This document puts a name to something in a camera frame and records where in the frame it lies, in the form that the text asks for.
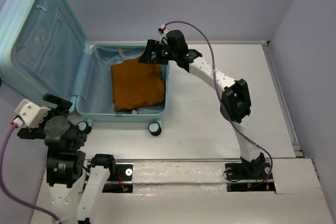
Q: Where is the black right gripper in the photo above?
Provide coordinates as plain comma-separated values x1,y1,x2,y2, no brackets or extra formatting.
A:
138,39,178,65

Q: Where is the brown cloth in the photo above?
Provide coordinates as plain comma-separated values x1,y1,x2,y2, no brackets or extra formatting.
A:
110,58,165,111

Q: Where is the light blue hard-shell suitcase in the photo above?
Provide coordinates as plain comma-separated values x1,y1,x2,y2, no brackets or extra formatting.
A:
1,0,167,136

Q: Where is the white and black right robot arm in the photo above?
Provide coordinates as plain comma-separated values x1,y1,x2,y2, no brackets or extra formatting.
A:
138,30,266,178

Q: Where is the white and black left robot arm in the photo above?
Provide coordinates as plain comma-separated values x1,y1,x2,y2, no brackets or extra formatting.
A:
13,93,116,223

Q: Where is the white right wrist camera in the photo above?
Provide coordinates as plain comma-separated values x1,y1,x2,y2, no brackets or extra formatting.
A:
157,24,169,43

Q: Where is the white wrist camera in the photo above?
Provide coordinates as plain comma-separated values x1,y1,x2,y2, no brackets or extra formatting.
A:
157,24,169,43
11,99,51,128

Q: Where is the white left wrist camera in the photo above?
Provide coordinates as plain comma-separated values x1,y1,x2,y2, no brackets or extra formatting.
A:
11,99,51,128

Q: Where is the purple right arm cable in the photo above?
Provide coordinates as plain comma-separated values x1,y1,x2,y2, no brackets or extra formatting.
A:
164,20,274,180

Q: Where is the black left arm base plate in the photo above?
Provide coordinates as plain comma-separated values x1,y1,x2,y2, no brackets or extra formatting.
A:
102,163,133,194

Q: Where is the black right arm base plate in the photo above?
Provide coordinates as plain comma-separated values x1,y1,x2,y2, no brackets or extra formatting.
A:
222,163,276,193

